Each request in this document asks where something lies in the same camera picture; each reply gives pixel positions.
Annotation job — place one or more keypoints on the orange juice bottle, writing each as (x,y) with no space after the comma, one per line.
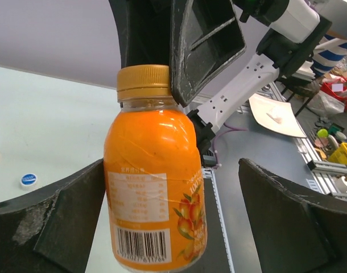
(153,176)

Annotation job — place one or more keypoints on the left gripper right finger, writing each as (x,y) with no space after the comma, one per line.
(295,229)

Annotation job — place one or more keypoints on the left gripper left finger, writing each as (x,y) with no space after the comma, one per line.
(51,229)

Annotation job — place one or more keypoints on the aluminium table frame rail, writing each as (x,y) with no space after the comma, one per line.
(328,178)

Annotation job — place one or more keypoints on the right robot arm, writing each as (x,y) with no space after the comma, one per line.
(294,30)

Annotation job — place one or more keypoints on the white curved panel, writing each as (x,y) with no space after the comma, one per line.
(275,116)

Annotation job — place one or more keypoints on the grey cable duct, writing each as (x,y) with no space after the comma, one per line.
(218,257)

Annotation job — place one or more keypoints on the blue bottle cap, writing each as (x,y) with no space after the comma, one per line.
(28,181)

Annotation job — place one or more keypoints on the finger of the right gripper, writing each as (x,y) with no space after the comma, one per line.
(143,28)
(205,39)

